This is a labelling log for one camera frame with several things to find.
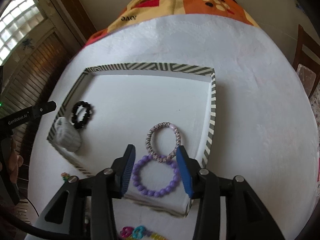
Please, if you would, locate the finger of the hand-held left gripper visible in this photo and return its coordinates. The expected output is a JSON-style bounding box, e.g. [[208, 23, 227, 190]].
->
[[32, 101, 57, 117]]

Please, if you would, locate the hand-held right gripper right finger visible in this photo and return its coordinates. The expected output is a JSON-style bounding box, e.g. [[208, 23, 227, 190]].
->
[[176, 145, 287, 240]]

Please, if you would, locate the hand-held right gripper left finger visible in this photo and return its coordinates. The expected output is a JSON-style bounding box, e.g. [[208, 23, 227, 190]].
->
[[32, 144, 137, 240]]

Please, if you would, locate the purple bead bracelet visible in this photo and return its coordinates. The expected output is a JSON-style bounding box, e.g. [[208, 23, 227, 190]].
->
[[132, 155, 180, 197]]

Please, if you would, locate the colourful crystal bead bracelet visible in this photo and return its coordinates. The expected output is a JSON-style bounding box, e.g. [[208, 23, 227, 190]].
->
[[120, 226, 170, 240]]

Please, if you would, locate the white tray with striped rim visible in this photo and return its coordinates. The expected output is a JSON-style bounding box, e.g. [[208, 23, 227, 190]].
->
[[47, 62, 216, 217]]

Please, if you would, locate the person's left hand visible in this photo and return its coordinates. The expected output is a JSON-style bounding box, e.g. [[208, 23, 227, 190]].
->
[[0, 140, 24, 188]]

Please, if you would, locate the black scrunchie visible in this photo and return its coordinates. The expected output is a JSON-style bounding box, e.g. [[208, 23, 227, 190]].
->
[[72, 101, 95, 130]]

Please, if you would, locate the grey fluffy scrunchie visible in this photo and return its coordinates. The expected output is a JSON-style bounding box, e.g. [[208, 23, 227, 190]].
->
[[54, 117, 83, 153]]

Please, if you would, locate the brown wooden shutter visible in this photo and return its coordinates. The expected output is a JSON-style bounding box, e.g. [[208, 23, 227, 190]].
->
[[0, 26, 83, 230]]

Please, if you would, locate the glass block window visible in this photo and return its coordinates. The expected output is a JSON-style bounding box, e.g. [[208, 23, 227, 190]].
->
[[0, 0, 49, 65]]

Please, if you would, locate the floral cloth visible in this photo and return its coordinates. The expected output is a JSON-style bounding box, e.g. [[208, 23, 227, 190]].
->
[[309, 80, 320, 135]]

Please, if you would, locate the orange printed blanket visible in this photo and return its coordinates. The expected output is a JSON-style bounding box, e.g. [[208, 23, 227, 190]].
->
[[84, 0, 260, 48]]

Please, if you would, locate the wooden chair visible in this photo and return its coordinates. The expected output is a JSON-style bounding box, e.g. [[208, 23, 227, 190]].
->
[[292, 24, 320, 100]]

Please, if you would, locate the brown wooden door frame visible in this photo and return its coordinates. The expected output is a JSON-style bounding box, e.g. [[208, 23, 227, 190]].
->
[[50, 0, 98, 48]]

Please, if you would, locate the black cable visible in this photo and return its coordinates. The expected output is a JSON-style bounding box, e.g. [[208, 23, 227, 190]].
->
[[0, 200, 88, 240]]

